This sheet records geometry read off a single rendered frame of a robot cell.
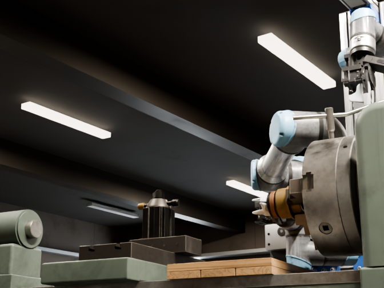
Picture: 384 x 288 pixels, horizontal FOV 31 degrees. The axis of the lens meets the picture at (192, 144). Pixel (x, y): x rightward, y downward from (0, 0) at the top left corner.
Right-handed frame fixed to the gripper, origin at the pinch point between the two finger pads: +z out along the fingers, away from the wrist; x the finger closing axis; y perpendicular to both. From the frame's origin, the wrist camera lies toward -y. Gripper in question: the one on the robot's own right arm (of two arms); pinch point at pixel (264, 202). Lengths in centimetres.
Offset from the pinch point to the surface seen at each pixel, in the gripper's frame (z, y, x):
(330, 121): 1.6, -20.2, 20.0
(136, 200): -648, 479, 175
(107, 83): -256, 247, 173
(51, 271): 20, 57, -18
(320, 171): 12.0, -20.4, 3.7
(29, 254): -4, 88, -8
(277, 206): 0.8, -3.9, -1.6
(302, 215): -3.1, -9.4, -4.0
